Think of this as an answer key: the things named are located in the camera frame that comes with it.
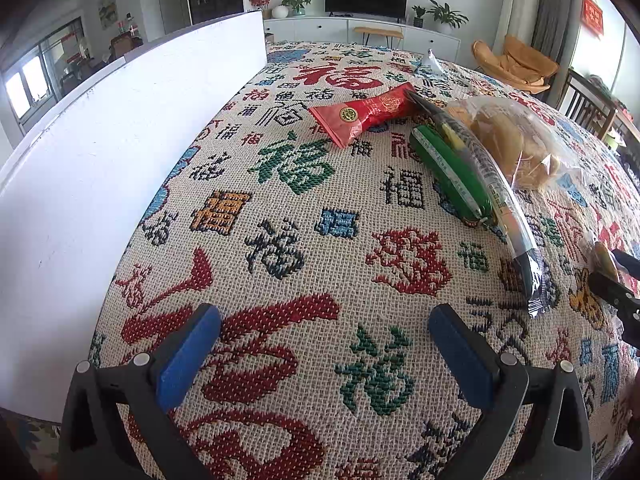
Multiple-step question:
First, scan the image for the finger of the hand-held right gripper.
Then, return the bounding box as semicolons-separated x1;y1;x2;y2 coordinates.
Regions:
587;270;640;348
611;249;640;278

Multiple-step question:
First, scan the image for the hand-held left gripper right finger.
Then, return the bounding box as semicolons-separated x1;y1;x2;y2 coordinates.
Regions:
427;302;593;480

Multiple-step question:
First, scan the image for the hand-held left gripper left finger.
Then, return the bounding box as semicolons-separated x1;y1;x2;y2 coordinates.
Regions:
59;302;223;480

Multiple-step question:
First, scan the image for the long clear black-tipped packet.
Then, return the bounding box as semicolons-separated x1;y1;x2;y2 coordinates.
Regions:
406;91;561;320

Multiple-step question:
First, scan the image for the clear bread bag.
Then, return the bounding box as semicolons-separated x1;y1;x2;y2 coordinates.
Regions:
445;97;593;192

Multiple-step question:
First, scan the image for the green snack packet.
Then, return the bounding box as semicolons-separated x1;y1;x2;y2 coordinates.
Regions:
409;124;493;228

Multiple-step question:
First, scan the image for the white cardboard box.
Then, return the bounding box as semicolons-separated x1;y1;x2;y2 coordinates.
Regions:
0;10;268;423

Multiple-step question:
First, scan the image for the red snack packet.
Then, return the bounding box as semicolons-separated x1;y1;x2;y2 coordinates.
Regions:
307;82;418;150

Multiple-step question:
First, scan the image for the white triangular snack packet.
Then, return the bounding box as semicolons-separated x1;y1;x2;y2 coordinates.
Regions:
414;49;447;78

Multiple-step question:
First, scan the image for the printed blanket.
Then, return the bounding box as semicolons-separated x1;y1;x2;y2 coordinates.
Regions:
87;40;640;480

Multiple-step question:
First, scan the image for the dark wooden chair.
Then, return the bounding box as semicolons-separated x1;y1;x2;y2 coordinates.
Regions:
556;67;618;133

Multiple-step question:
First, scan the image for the patterned cloth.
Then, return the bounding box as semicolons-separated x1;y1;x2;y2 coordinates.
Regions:
0;407;63;480

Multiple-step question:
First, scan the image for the orange lounge chair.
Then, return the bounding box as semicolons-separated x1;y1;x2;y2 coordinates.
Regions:
472;35;560;95

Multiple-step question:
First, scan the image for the grey curtain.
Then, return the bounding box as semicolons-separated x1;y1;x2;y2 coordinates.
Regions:
530;0;576;53

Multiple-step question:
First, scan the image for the covered standing air conditioner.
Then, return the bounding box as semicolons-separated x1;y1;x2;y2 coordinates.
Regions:
500;0;543;53

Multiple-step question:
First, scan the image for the large potted plant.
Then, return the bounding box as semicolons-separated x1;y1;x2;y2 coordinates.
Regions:
427;0;469;36

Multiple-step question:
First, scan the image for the wooden dining chair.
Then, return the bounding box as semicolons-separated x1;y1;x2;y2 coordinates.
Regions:
107;32;143;61

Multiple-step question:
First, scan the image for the wooden stool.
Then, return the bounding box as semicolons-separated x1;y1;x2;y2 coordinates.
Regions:
354;26;404;50

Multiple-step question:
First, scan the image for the white television cabinet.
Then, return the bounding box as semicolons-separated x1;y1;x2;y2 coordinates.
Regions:
262;16;461;63

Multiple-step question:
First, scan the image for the red wall hanging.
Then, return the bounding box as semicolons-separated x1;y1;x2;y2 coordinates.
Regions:
581;0;604;37

